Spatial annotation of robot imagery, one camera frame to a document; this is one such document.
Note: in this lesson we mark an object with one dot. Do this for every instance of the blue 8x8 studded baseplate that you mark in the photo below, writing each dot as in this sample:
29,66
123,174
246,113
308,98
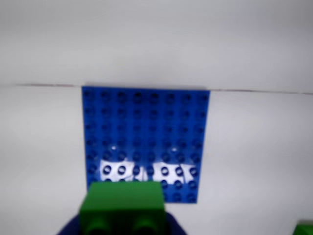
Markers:
146,132

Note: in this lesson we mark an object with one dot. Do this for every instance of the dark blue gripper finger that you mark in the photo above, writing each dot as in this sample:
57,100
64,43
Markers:
69,225
174,225

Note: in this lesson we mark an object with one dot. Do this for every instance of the green 2x4 toy block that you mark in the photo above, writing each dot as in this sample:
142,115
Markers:
304,228

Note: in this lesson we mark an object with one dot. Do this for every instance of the green 2x2 toy block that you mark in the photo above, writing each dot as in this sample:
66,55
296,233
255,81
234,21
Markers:
122,208

